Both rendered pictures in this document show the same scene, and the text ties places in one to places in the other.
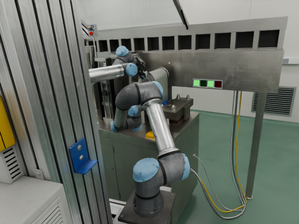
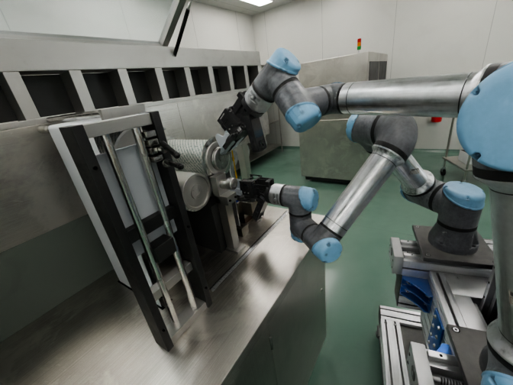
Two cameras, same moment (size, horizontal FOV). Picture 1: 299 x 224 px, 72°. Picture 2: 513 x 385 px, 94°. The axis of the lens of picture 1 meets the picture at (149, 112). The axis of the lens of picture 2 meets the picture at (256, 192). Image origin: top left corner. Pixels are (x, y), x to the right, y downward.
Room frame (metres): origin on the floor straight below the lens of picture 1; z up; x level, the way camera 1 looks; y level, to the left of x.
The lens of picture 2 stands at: (1.42, 0.81, 1.46)
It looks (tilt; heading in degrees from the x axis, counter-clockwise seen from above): 24 degrees down; 275
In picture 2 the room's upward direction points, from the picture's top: 8 degrees counter-clockwise
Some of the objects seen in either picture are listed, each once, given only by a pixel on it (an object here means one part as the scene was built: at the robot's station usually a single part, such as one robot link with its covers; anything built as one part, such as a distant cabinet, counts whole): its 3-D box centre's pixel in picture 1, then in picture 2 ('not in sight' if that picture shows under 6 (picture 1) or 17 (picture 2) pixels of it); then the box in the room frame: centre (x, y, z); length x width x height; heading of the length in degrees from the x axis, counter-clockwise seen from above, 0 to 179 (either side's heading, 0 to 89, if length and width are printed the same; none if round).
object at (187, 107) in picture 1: (187, 111); not in sight; (1.61, -0.32, 0.96); 0.10 x 0.03 x 0.11; 148
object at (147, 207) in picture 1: (147, 196); (454, 231); (0.77, 0.03, 0.87); 0.15 x 0.15 x 0.10
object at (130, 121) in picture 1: (134, 122); (303, 226); (1.34, 0.11, 1.01); 0.11 x 0.08 x 0.11; 110
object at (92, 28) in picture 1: (92, 30); not in sight; (1.92, 0.45, 1.66); 0.07 x 0.07 x 0.10; 77
